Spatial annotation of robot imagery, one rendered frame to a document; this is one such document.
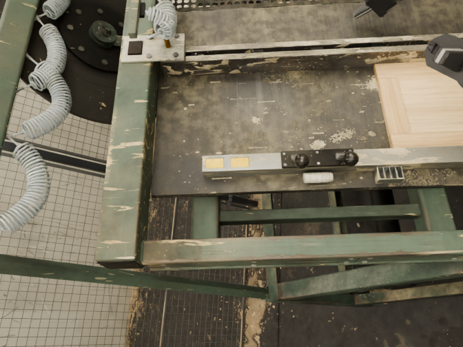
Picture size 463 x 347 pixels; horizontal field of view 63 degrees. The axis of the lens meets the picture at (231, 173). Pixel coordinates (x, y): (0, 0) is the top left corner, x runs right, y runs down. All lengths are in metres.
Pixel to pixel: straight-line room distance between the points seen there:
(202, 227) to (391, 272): 0.82
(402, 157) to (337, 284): 0.78
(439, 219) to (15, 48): 1.44
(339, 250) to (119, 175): 0.59
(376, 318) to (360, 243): 1.62
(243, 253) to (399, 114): 0.62
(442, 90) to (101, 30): 1.28
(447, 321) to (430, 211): 1.26
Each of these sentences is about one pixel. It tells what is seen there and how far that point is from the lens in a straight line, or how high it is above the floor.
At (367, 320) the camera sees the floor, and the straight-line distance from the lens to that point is 2.64.
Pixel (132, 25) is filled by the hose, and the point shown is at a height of 1.91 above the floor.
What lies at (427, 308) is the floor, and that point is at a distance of 2.44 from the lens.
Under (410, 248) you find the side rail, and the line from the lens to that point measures 1.05.
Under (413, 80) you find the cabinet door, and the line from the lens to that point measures 1.33.
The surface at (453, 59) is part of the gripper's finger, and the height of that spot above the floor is 1.62.
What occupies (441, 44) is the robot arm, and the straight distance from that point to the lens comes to 0.73.
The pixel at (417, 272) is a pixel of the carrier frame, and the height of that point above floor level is 0.79.
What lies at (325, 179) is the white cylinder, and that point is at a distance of 1.07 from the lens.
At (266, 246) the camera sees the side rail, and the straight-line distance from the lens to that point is 0.97.
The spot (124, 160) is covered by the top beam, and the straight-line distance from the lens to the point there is 1.05.
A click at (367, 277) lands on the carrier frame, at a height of 0.79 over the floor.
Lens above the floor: 2.15
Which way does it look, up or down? 33 degrees down
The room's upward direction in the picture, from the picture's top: 74 degrees counter-clockwise
